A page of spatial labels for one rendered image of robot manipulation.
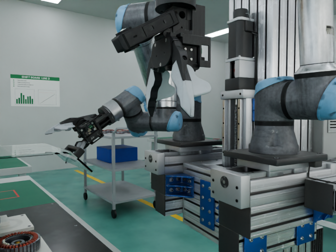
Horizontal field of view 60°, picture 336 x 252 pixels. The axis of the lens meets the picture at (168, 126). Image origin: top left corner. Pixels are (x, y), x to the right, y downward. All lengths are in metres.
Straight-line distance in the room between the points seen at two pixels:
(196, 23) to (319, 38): 0.42
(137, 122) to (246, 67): 0.47
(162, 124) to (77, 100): 5.56
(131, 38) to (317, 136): 1.02
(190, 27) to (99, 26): 6.50
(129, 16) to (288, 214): 0.86
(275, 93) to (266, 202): 0.32
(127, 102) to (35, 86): 5.36
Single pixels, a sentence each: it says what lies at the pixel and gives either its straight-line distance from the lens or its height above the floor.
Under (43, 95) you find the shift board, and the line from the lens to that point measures 6.37.
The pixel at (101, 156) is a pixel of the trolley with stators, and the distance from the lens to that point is 3.89.
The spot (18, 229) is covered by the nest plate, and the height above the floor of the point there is 0.78.
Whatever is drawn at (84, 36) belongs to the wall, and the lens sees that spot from 6.82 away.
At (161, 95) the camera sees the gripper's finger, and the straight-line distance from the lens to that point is 0.57.
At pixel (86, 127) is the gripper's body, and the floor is 1.11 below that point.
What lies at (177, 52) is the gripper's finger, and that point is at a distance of 0.47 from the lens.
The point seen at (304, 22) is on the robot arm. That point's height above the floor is 1.40.
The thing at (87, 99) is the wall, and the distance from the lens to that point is 6.64.
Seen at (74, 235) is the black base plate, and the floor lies 0.77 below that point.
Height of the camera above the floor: 1.16
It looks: 2 degrees down
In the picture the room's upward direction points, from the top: straight up
